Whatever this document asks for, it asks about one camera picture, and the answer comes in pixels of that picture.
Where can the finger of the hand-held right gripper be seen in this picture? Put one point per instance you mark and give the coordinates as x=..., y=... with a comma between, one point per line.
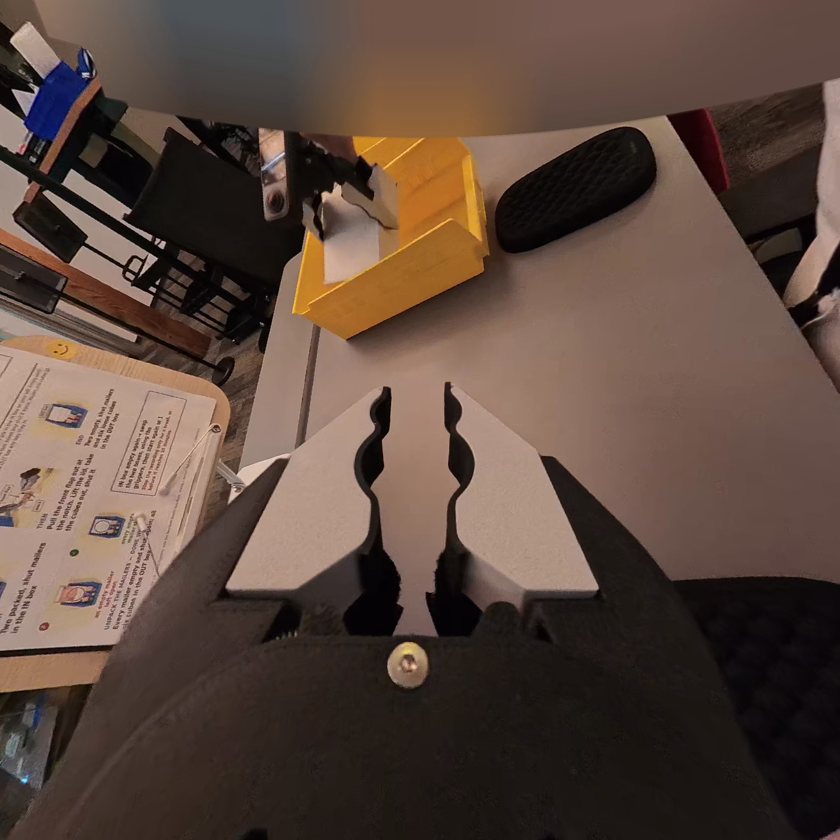
x=318, y=213
x=380, y=193

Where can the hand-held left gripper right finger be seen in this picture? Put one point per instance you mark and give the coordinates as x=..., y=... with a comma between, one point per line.
x=518, y=518

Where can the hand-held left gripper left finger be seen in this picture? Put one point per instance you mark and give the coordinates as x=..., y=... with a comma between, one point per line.
x=308, y=525

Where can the yellow plastic bin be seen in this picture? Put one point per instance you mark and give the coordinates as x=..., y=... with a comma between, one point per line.
x=407, y=289

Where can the black fabric panel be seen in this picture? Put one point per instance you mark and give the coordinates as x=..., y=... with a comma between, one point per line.
x=210, y=210

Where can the black metal rack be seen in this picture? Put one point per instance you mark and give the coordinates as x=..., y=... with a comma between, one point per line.
x=172, y=279

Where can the black quilted wrist rest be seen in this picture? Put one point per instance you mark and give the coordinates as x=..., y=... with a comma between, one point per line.
x=577, y=190

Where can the brown wooden beam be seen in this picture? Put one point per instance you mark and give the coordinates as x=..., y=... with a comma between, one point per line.
x=131, y=308

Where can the printed instruction sheet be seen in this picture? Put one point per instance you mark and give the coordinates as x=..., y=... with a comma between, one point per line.
x=79, y=499

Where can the wooden shelf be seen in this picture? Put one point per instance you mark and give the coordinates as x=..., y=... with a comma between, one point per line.
x=65, y=124

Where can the blue cloth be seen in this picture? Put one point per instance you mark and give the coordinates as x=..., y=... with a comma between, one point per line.
x=56, y=98

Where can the yellow smiley sticker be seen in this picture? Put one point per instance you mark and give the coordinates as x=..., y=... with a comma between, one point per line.
x=61, y=349

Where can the white paper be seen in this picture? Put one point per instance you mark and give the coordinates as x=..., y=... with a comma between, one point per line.
x=33, y=46

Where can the red object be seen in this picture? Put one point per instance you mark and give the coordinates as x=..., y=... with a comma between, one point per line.
x=699, y=148

